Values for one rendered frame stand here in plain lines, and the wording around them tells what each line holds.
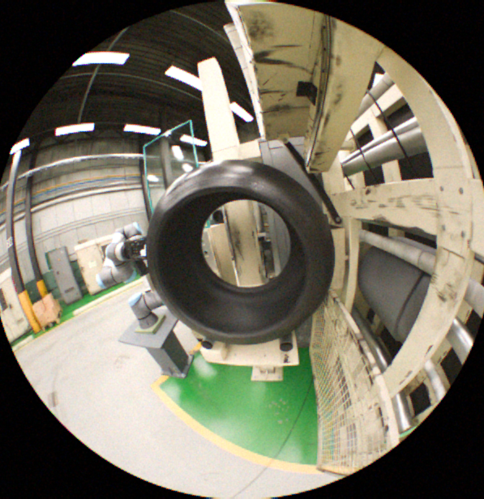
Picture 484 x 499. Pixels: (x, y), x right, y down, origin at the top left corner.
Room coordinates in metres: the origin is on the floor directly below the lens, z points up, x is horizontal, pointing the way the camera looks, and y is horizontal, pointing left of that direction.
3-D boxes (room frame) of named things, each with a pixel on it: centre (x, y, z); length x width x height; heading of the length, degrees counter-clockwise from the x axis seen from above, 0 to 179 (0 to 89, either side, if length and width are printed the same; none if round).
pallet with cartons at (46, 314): (1.23, 5.96, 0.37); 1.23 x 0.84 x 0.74; 56
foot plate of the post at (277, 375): (0.76, -0.03, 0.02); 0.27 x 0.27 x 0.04; 76
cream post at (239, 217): (0.76, -0.02, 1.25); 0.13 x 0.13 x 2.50; 76
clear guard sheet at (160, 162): (1.18, 0.47, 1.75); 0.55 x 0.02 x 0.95; 76
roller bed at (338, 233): (0.63, -0.41, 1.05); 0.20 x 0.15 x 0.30; 166
